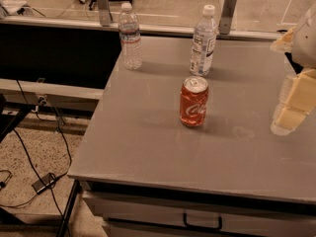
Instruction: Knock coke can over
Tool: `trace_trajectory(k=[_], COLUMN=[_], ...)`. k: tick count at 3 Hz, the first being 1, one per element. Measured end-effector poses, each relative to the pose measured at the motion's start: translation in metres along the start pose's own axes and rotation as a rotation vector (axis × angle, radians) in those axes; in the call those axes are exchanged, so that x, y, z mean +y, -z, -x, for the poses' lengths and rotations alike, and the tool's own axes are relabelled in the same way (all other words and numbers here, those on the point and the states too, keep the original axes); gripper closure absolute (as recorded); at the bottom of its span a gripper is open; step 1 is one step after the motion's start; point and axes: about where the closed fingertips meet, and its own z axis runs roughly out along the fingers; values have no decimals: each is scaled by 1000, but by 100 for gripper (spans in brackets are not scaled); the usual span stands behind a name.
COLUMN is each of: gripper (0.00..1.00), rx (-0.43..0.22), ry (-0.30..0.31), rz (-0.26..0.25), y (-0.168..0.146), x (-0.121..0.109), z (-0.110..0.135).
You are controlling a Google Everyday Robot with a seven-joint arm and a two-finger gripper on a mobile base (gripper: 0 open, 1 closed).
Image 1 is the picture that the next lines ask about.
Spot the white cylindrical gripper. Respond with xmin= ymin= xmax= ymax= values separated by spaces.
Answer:
xmin=270 ymin=3 xmax=316 ymax=135

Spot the red coke can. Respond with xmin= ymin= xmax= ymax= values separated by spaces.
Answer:
xmin=180 ymin=76 xmax=208 ymax=127

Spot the labelled clear water bottle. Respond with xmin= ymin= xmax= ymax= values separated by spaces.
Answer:
xmin=190 ymin=5 xmax=217 ymax=76

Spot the clear ribbed water bottle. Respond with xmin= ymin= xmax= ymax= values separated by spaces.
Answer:
xmin=118 ymin=2 xmax=142 ymax=70

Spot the grey cabinet drawer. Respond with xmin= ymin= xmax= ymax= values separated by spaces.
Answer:
xmin=83 ymin=192 xmax=316 ymax=237

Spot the black table leg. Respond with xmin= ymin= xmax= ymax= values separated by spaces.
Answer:
xmin=56 ymin=181 xmax=81 ymax=237

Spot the black power adapter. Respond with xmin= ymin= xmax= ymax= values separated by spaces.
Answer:
xmin=32 ymin=173 xmax=56 ymax=195

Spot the middle metal post bracket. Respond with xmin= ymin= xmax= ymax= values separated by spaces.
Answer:
xmin=219 ymin=0 xmax=237 ymax=35

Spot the metal post bracket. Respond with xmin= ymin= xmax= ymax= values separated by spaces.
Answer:
xmin=97 ymin=0 xmax=112 ymax=27
xmin=219 ymin=0 xmax=237 ymax=35

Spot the black drawer handle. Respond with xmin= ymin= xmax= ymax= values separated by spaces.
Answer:
xmin=183 ymin=213 xmax=223 ymax=231

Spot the left metal post bracket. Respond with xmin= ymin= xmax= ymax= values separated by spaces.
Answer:
xmin=97 ymin=0 xmax=112 ymax=27

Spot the black floor cable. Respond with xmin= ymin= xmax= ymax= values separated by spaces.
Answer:
xmin=0 ymin=79 xmax=73 ymax=219

